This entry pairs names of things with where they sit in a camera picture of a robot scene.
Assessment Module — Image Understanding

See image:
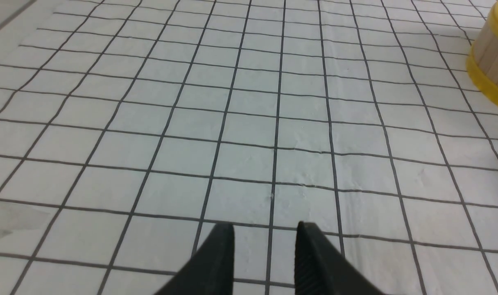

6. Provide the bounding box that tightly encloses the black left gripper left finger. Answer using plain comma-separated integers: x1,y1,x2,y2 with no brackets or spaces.
156,223,235,295

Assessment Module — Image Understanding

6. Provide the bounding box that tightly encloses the yellow-rimmed bamboo steamer basket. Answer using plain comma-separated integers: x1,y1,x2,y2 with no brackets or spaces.
466,1,498,107

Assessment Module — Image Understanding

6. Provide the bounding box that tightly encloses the white black-grid tablecloth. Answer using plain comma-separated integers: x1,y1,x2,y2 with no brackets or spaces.
0,0,498,295

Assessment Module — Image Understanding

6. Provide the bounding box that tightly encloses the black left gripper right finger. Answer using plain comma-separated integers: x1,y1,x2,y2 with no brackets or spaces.
294,222,382,295

